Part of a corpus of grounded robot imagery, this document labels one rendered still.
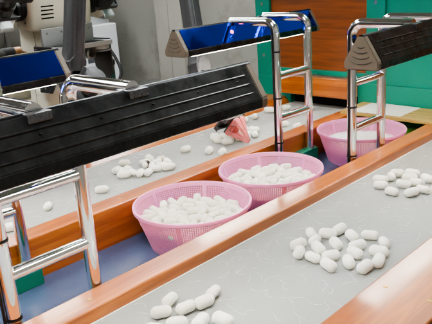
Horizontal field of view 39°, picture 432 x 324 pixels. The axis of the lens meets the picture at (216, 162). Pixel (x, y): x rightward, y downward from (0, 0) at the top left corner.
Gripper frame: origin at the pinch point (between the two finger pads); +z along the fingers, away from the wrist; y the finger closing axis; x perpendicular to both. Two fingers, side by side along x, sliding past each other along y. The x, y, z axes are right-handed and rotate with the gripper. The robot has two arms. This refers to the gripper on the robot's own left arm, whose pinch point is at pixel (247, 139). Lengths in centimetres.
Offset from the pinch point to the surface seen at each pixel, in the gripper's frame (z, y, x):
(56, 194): -9, -57, 11
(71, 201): -3, -58, 6
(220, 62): -162, 226, 159
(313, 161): 22.2, -6.5, -17.9
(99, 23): -264, 186, 199
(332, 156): 18.9, 16.1, -7.5
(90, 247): 25, -82, -28
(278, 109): 2.8, 0.1, -16.0
